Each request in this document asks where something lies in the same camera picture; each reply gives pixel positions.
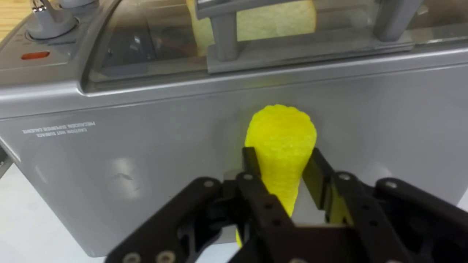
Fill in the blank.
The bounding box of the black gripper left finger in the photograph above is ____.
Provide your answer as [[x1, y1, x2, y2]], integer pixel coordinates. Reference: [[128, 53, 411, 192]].
[[236, 147, 310, 263]]

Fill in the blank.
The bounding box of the silver toaster oven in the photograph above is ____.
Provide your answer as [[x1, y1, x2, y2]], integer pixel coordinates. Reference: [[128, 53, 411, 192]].
[[0, 0, 468, 258]]

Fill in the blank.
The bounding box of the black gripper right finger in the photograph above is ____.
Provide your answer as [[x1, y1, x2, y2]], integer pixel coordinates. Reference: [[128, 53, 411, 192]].
[[303, 148, 413, 263]]

